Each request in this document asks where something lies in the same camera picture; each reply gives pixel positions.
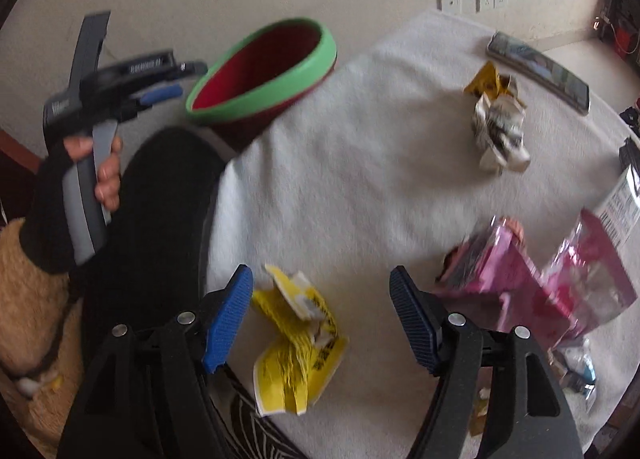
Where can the dark pink snack packet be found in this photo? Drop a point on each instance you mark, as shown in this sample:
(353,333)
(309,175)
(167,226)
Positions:
(505,284)

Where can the dark storage shelf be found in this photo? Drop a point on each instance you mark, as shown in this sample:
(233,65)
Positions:
(617,4)

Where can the smartphone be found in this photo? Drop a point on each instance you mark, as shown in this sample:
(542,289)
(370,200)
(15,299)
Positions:
(535,64)

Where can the pink and clear packet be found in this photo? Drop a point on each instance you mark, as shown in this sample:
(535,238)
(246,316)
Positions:
(590,274)

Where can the person's leg in black pants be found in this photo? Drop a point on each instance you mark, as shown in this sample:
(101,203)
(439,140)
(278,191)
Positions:
(160,219)

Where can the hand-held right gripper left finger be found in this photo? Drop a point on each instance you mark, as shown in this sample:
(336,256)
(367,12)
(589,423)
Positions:
(227,324)

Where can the white wall plate with dot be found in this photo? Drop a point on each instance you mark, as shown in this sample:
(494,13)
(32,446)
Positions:
(449,3)

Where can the black patterned cloth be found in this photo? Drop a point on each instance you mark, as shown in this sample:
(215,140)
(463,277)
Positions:
(260,429)

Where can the person's left hand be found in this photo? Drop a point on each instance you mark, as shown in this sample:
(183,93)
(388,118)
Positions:
(42,209)

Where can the red bag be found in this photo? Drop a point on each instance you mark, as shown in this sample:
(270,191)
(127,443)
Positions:
(623,39)

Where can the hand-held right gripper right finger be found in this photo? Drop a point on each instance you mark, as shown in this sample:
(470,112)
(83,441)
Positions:
(415,324)

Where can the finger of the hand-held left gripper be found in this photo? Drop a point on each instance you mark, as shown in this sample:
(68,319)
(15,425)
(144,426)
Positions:
(190,70)
(160,95)

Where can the silver and blue wrapper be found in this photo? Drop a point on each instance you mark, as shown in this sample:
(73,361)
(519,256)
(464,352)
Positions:
(580,371)

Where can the white labelled packet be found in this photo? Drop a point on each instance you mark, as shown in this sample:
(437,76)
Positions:
(622,204)

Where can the blank white wall plate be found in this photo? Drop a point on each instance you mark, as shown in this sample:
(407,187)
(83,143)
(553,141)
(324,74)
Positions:
(469,1)

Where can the black packet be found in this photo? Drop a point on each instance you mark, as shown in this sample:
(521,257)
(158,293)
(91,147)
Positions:
(631,154)

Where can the brown wooden furniture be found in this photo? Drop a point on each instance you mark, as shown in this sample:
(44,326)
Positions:
(17,151)

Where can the white towel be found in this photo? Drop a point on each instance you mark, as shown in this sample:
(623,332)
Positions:
(350,164)

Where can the crumpled yellow and white wrapper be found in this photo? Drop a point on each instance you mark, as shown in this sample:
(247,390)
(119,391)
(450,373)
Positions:
(500,134)

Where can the red bin with green rim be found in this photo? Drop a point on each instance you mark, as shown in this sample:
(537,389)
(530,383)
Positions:
(260,64)

